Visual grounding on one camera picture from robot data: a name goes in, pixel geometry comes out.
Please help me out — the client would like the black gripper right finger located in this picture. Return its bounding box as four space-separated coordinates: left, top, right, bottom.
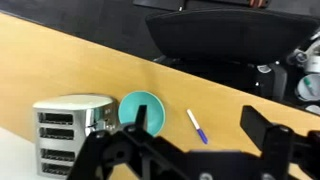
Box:
240 105 320 180

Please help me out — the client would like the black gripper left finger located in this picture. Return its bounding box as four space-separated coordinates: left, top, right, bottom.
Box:
67 105 187 180

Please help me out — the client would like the teal plastic bowl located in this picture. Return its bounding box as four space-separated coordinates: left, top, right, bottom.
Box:
118 91 166 136

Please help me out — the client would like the white cup with green pen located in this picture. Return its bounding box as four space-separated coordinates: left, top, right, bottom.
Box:
296 74 320 101

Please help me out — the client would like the white blue marker pen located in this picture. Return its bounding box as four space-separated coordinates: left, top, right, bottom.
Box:
187 109 208 144

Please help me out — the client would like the silver four-slot toaster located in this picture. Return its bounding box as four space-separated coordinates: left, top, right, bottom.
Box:
33 94 119 179

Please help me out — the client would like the black office chair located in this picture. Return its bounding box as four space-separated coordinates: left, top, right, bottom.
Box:
146 8 319 101

